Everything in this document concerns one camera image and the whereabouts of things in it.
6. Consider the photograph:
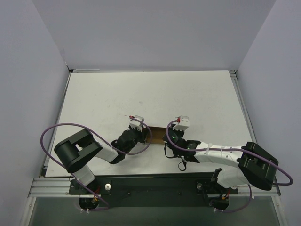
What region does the brown paper box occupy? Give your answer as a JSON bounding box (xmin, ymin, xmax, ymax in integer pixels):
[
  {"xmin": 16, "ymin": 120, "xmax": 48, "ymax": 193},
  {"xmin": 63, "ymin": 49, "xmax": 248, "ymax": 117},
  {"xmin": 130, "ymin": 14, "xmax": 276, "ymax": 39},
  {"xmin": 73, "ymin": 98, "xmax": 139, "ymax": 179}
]
[{"xmin": 146, "ymin": 127, "xmax": 166, "ymax": 145}]

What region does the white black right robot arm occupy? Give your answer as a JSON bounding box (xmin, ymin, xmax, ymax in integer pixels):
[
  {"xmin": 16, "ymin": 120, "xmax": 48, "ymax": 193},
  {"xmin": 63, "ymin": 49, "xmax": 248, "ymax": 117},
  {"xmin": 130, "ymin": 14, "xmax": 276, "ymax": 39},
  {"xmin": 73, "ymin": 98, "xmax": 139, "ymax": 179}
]
[{"xmin": 163, "ymin": 127, "xmax": 278, "ymax": 191}]

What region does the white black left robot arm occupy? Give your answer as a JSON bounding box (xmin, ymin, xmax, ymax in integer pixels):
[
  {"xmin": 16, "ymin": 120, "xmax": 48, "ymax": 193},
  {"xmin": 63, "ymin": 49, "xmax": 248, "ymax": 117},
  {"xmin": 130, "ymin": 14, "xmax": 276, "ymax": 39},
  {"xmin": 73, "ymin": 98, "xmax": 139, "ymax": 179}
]
[{"xmin": 54, "ymin": 126, "xmax": 147, "ymax": 194}]

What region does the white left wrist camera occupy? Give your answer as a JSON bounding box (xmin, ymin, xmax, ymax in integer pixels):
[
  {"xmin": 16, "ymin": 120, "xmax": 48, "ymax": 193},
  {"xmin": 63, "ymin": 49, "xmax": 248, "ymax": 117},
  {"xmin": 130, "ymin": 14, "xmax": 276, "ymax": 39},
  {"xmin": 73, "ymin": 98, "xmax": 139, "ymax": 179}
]
[{"xmin": 129, "ymin": 115, "xmax": 144, "ymax": 132}]

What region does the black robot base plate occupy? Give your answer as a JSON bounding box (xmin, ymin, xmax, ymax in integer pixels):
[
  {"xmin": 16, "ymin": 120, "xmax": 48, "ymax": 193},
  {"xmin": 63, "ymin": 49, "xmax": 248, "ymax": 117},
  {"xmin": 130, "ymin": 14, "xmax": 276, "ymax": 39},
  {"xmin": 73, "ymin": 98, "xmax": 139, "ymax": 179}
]
[{"xmin": 68, "ymin": 173, "xmax": 238, "ymax": 214}]

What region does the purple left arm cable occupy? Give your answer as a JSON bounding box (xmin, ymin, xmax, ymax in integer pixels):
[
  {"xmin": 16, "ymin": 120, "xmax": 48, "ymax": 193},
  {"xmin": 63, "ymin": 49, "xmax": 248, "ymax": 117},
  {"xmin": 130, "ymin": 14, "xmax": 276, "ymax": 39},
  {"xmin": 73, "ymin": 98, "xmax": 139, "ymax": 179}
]
[{"xmin": 40, "ymin": 116, "xmax": 154, "ymax": 175}]

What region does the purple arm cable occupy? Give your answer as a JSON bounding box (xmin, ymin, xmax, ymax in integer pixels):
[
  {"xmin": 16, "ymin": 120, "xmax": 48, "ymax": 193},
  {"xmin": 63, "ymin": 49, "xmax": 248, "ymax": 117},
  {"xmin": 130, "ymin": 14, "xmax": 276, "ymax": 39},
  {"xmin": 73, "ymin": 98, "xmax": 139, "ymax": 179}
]
[
  {"xmin": 40, "ymin": 116, "xmax": 154, "ymax": 175},
  {"xmin": 166, "ymin": 119, "xmax": 294, "ymax": 186}
]

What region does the aluminium table edge rail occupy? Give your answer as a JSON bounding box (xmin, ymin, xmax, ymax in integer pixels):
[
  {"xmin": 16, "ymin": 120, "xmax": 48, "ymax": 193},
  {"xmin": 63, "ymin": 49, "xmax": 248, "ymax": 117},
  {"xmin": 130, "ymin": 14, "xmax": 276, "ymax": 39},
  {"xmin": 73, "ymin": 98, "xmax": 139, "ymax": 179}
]
[{"xmin": 229, "ymin": 70, "xmax": 279, "ymax": 191}]

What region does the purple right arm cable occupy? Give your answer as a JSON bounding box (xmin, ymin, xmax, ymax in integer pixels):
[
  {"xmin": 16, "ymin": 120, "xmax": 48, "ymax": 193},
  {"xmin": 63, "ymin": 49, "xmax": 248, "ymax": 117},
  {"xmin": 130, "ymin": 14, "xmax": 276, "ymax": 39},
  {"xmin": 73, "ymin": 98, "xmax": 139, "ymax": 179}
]
[{"xmin": 166, "ymin": 119, "xmax": 294, "ymax": 186}]

